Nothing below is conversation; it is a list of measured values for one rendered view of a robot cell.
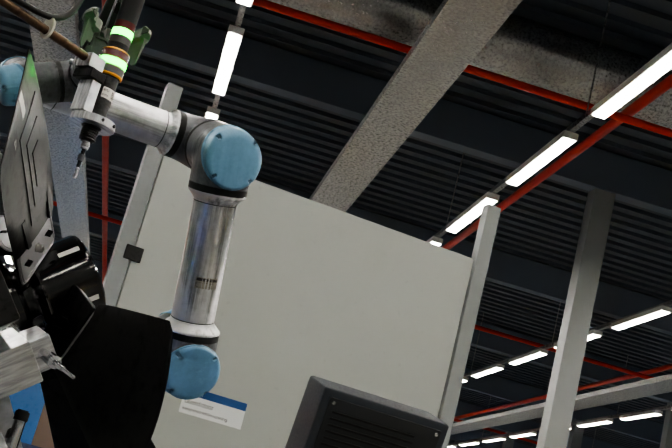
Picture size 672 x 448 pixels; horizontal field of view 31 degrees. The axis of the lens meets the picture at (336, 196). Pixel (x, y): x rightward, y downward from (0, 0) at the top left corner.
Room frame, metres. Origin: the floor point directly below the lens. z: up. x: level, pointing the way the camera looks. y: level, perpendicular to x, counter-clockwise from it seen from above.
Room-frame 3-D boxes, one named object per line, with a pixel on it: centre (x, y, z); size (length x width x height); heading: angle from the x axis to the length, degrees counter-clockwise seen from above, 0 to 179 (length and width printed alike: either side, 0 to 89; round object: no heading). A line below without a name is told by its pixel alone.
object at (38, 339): (1.42, 0.29, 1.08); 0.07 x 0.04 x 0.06; 28
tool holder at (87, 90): (1.74, 0.39, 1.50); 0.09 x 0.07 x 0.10; 143
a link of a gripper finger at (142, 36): (1.86, 0.38, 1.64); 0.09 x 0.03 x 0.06; 39
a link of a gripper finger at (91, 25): (1.84, 0.46, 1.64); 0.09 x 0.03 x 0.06; 176
